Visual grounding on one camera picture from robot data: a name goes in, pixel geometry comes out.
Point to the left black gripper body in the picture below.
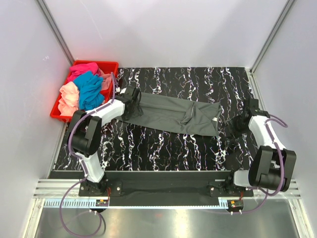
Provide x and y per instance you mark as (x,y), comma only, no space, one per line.
(136,112)

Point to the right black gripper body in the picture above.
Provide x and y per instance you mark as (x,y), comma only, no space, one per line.
(236,128)

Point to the grey t shirt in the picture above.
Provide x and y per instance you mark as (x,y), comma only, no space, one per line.
(178,115)

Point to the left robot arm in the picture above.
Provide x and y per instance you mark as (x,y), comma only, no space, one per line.
(84,137)

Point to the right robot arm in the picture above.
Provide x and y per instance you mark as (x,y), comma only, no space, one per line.
(273,165)

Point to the light pink t shirt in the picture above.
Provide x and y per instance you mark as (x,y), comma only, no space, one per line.
(107,79)

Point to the blue t shirt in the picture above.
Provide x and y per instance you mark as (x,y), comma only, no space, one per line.
(89,86)

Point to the peach orange t shirt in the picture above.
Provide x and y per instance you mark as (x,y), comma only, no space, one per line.
(68,104)

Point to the magenta pink t shirt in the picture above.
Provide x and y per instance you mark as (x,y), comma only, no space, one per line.
(79,69)

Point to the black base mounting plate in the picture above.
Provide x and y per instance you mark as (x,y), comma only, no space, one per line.
(175,187)

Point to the left orange connector box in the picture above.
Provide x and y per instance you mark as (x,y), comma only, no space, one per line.
(102,202)

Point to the slotted white cable duct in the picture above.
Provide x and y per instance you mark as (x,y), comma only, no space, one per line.
(114,203)

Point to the left corner aluminium post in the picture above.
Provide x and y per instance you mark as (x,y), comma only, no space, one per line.
(55,29)

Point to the corner aluminium post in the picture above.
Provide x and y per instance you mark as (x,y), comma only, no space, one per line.
(276,27)
(55,29)

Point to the right corner aluminium post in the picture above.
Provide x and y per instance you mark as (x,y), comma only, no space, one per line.
(276,27)

